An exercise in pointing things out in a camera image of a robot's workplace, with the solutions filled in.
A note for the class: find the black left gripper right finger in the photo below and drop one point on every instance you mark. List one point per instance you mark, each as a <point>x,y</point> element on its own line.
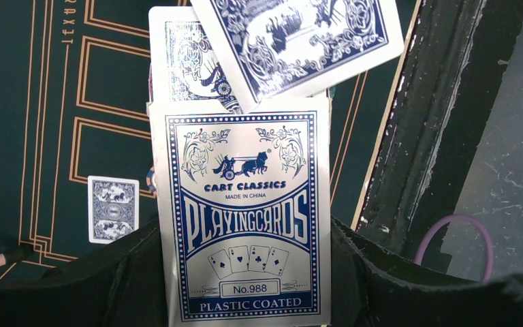
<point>372,286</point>

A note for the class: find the blue white card deck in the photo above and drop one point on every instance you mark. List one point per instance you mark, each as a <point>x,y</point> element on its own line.
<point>243,200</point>

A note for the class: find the blue playing card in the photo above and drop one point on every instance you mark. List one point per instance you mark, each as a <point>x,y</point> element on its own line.
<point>297,48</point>
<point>113,208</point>

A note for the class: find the blue back playing card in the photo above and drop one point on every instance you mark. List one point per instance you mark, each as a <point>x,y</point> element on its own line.
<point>113,208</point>

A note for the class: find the green poker mat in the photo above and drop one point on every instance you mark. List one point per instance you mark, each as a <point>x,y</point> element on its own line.
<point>73,93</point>

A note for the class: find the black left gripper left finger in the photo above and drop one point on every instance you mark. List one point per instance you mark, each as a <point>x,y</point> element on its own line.
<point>121,284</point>

